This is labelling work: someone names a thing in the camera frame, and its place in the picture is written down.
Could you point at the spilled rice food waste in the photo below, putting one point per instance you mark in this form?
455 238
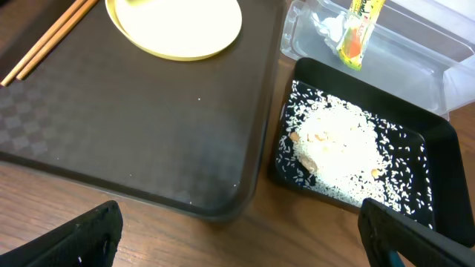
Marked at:
333 148

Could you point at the green yellow snack wrapper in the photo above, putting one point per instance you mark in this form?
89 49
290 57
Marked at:
358 27

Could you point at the clear plastic bin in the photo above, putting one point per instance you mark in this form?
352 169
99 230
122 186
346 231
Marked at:
420 51

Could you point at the wooden chopstick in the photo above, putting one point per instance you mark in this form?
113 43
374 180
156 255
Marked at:
55 41
26 28

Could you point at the yellow round plate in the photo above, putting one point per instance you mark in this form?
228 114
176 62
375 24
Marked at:
178 30

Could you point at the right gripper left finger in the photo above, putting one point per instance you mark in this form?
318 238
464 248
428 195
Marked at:
90 239

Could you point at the dark brown serving tray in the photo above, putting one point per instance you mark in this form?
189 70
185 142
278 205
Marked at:
185 135

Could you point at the wooden chopstick right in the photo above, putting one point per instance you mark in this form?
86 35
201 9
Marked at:
55 41

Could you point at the wooden chopstick left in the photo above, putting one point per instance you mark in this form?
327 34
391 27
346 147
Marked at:
26 28

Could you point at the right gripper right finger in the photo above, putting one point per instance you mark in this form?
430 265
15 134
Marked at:
386 235

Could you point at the black rectangular tray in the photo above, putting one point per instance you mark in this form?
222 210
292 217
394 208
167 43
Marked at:
435 179

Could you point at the white tissue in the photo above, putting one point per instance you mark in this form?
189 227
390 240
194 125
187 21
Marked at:
331 28

